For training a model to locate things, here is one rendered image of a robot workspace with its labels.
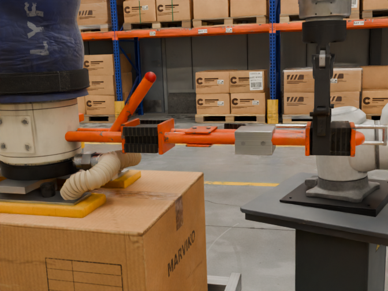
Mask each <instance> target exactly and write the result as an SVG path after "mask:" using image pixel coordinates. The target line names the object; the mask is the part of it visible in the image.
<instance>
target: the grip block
mask: <svg viewBox="0 0 388 291"><path fill-rule="evenodd" d="M171 129H174V118H171V119H169V120H139V118H136V119H133V120H131V121H128V122H125V123H123V124H121V140H122V153H123V154H126V153H151V154H156V153H158V148H159V155H162V154H164V153H165V152H167V151H168V150H170V149H172V148H173V147H175V144H170V143H164V140H163V136H164V133H165V132H170V130H171Z"/></svg>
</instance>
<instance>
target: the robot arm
mask: <svg viewBox="0 0 388 291"><path fill-rule="evenodd" d="M298 4H299V18H300V19H305V22H303V23H302V42H303V43H316V54H312V57H311V61H312V65H313V69H312V76H313V78H314V79H315V84H314V109H313V112H309V116H310V117H312V154H313V155H316V165H317V170H318V177H314V178H306V180H305V185H306V186H310V187H312V189H309V190H307V191H306V196H308V197H321V198H327V199H335V200H343V201H347V202H352V203H361V202H362V200H363V199H364V198H365V197H366V196H368V195H369V194H370V193H372V192H373V191H374V190H377V189H379V188H380V183H377V182H370V181H368V173H367V172H368V171H372V170H376V169H377V170H388V103H387V104H386V105H385V107H384V108H383V109H382V114H381V117H380V120H376V121H374V120H369V119H366V114H365V113H364V112H363V111H362V110H360V109H357V108H356V107H353V106H344V107H336V108H334V104H330V102H331V99H330V79H332V78H333V65H334V64H335V54H332V53H331V52H330V43H336V42H344V41H346V20H343V17H348V16H350V15H351V6H352V0H298ZM331 121H349V123H350V122H354V124H355V125H387V145H358V146H356V152H355V157H351V156H327V155H330V125H331ZM356 131H359V132H361V133H363V135H364V136H365V141H382V132H383V129H376V130H374V129H356ZM375 150H376V155H375Z"/></svg>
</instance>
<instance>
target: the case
mask: <svg viewBox="0 0 388 291"><path fill-rule="evenodd" d="M140 171H141V177H140V178H139V179H138V180H136V181H135V182H134V183H132V184H130V185H129V186H128V187H126V188H95V189H94V190H93V191H91V190H89V191H88V192H91V193H103V194H105V195H106V202H105V203H103V204H102V205H101V206H99V207H98V208H97V209H95V210H93V211H92V212H91V213H89V214H88V215H87V216H85V217H84V218H71V217H53V216H43V215H25V214H8V213H0V291H208V288H207V255H206V221H205V204H204V174H203V173H202V172H189V171H156V170H140Z"/></svg>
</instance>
